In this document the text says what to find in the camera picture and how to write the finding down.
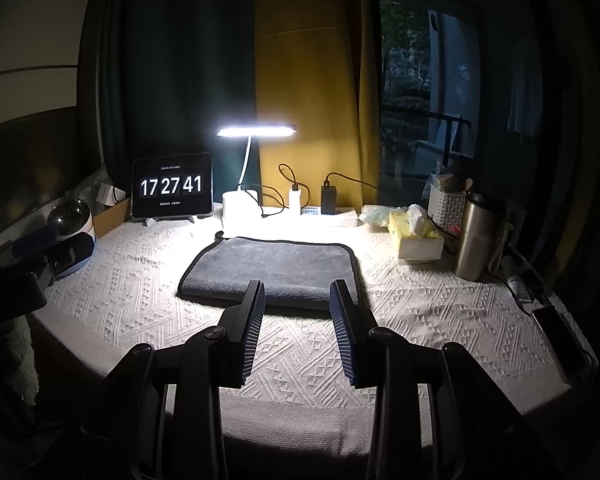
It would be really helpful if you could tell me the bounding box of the grey purple towel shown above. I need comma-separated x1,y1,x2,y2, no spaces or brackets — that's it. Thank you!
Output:
178,232,365,311

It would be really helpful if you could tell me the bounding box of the cardboard box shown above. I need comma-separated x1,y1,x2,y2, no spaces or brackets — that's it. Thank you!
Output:
93,200,130,238

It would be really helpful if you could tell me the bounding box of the white textured tablecloth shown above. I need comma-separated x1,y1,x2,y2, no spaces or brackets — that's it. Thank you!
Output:
29,206,574,461

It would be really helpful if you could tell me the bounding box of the small white box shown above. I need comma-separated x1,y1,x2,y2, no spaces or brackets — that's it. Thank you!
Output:
96,182,125,207

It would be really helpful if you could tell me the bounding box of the stainless steel thermos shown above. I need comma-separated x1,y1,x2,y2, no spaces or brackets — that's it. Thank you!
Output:
454,193,496,281

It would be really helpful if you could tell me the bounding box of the yellow tissue box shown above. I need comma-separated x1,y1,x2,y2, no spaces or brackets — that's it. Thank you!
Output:
388,204,444,263

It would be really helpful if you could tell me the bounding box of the black tablet clock display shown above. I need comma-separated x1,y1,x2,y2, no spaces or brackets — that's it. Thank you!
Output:
131,153,213,220

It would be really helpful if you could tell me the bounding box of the white woven basket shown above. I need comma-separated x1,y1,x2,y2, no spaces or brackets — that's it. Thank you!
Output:
428,174,472,235

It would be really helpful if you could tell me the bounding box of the wet wipes packet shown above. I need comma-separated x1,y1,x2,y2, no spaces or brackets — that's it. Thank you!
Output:
358,205,406,228

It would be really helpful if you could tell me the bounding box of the white desk lamp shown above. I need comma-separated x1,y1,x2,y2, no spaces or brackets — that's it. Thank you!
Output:
218,124,297,235

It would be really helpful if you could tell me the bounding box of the white power strip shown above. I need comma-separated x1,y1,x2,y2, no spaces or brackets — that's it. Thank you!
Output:
301,206,358,221

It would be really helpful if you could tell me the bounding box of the black power adapter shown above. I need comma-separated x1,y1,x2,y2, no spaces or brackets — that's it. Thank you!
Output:
321,183,337,214

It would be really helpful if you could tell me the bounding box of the white usb charger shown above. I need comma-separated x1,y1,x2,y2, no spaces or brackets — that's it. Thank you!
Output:
288,183,301,217

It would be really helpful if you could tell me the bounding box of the dark green curtain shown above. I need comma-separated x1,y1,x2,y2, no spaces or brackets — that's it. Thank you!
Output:
96,0,256,200

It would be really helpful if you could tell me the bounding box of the yellow curtain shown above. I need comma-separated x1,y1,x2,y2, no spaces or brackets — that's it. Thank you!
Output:
254,0,380,208

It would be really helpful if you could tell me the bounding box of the black adapter cable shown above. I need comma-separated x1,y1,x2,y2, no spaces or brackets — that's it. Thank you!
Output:
322,171,397,201

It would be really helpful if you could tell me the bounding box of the black charger cable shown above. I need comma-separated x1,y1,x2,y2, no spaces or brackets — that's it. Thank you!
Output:
256,161,312,219

